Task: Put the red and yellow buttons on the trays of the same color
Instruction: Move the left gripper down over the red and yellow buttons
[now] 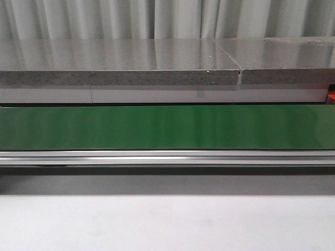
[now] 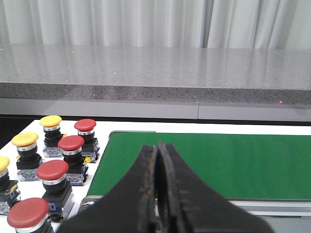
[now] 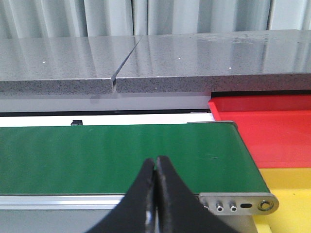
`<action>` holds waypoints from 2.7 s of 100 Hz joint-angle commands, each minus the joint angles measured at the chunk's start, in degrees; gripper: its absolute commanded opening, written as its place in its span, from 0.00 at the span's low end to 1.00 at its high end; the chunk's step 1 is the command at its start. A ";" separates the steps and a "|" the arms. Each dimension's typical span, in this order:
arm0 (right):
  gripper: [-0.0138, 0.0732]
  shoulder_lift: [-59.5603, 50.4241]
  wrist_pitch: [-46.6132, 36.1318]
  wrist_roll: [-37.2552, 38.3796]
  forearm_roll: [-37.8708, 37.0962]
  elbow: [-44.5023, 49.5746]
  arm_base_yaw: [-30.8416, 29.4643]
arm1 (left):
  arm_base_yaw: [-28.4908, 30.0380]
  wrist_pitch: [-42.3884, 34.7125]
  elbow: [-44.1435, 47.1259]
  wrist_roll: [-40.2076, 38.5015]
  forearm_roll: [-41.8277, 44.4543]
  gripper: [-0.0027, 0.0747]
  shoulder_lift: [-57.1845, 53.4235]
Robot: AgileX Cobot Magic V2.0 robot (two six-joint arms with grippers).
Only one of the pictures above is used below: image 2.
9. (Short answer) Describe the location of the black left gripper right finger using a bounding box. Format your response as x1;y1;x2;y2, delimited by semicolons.
157;142;273;233

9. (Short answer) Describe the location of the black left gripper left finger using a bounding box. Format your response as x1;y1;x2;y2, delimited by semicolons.
57;146;157;233

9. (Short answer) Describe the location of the red push button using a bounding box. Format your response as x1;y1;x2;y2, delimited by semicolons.
58;135;88;186
7;198;54;233
36;160;74;222
74;118;100;163

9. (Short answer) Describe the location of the yellow push button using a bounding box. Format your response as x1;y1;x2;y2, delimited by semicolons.
39;115;67;158
12;132;43;182
0;156;21;215

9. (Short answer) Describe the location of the grey stone counter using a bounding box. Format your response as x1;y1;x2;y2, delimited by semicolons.
0;44;311;122

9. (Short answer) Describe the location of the white curtain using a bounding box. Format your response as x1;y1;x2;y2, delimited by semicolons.
0;0;311;50

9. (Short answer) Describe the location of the aluminium conveyor frame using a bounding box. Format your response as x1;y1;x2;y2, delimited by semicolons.
77;130;311;218

